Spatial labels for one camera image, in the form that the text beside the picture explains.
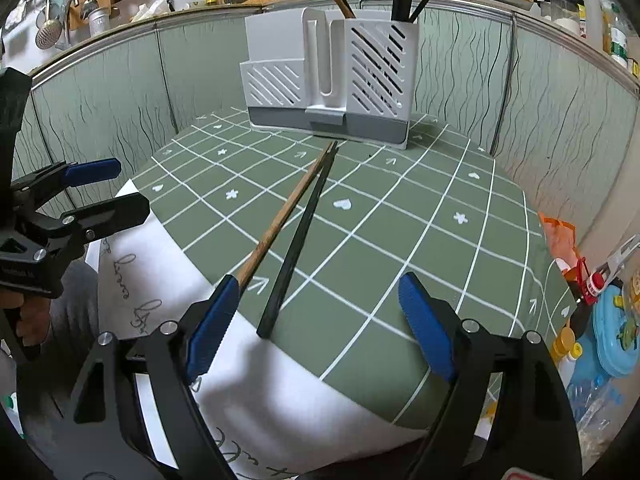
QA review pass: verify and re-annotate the grey trouser left leg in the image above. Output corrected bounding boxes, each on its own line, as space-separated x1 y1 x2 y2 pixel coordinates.
47 260 99 353

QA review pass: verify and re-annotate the orange plastic bag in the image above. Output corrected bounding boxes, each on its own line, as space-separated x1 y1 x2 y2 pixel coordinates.
538 212 582 282

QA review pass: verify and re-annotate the white squeeze bottle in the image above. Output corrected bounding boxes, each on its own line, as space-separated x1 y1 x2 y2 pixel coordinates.
584 0 603 51

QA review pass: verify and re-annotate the green checkered tablecloth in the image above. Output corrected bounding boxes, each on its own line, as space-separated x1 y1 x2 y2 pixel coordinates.
96 104 576 476

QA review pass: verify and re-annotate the dark soy sauce bottle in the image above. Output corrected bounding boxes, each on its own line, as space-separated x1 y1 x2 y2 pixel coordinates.
565 257 605 339

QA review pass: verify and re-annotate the white utensil holder caddy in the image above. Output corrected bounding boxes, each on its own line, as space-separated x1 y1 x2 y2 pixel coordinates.
240 8 419 148

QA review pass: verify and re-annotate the green label bottle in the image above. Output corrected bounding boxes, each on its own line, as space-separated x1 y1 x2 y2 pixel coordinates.
608 3 628 68

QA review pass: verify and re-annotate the clear jar black lid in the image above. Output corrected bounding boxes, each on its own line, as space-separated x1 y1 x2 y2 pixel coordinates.
539 0 585 36

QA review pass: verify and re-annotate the person left hand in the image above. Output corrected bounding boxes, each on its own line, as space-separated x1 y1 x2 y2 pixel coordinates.
0 289 51 347

